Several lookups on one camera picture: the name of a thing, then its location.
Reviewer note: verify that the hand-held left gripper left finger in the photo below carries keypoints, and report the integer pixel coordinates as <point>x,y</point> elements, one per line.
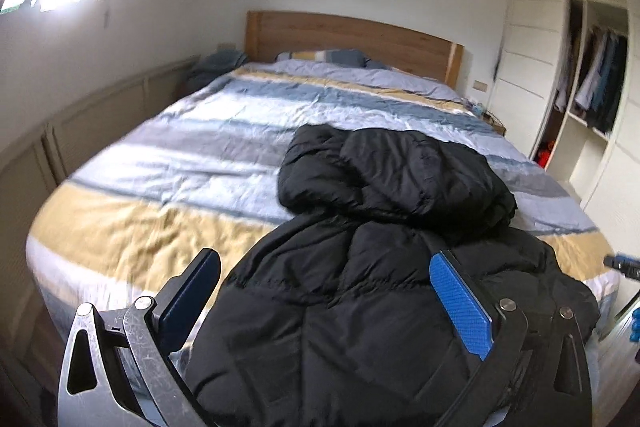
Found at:
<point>192,292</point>

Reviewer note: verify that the striped pillow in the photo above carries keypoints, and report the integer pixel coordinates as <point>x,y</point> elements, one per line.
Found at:
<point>320,57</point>

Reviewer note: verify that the striped duvet bed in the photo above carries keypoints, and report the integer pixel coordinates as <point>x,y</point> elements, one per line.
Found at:
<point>200,167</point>

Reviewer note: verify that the person's right hand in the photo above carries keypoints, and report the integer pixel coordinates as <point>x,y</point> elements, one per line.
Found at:
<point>634,319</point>

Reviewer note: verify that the dark grey cushion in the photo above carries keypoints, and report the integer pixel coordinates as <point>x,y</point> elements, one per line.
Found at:
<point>215,64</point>

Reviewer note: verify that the beige wall socket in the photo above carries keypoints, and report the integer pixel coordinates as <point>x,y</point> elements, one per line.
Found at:
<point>480,85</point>
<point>226,47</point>

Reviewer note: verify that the red item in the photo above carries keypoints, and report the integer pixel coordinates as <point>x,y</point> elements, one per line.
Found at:
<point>545,153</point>

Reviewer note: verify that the hanging clothes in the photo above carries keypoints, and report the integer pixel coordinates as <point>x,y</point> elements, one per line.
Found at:
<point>597,79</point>

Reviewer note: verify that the wooden headboard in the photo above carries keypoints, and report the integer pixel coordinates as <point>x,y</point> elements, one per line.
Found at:
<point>350,37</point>

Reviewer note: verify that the blue pillow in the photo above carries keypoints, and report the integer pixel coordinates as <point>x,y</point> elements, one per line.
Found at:
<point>376,64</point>

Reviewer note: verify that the white wardrobe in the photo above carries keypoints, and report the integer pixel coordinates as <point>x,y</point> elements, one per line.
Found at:
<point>530,32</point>

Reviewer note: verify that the low beige wall cabinet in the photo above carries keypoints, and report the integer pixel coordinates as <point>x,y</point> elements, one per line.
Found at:
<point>90,117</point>

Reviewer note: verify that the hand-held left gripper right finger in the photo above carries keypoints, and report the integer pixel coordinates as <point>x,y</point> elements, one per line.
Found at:
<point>462,302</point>

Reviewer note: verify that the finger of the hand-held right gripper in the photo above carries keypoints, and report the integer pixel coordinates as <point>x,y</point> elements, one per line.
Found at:
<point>622,264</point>

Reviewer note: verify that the black puffer coat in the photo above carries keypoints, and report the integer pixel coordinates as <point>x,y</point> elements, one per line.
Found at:
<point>375,282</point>

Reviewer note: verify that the wooden nightstand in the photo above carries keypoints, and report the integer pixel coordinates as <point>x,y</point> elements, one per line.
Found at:
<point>496,124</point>

